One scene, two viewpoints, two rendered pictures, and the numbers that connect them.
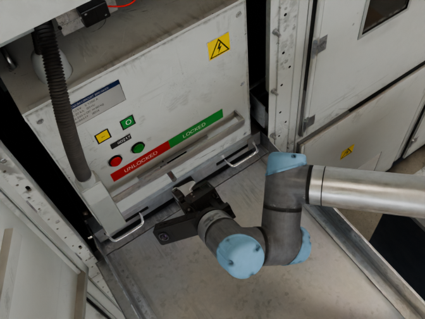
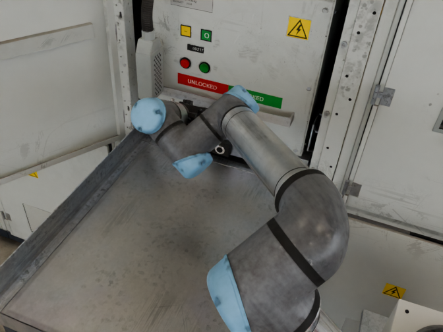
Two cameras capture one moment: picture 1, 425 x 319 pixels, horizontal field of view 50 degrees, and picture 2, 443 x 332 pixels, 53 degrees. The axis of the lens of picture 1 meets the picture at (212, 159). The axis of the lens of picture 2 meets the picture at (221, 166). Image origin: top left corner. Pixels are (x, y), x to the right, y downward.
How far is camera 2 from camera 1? 75 cm
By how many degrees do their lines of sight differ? 33
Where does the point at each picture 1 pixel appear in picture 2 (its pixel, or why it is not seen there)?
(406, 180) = (279, 143)
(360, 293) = not seen: hidden behind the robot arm
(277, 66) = (338, 87)
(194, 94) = (264, 58)
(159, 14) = not seen: outside the picture
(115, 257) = (142, 144)
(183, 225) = not seen: hidden behind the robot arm
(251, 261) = (146, 117)
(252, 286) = (177, 226)
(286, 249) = (178, 144)
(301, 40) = (369, 78)
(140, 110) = (218, 33)
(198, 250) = (181, 183)
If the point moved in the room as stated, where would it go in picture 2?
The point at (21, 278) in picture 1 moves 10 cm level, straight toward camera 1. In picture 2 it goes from (72, 60) to (64, 78)
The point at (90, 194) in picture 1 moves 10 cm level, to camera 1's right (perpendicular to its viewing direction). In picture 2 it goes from (141, 44) to (164, 58)
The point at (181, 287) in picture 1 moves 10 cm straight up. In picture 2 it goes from (145, 186) to (143, 160)
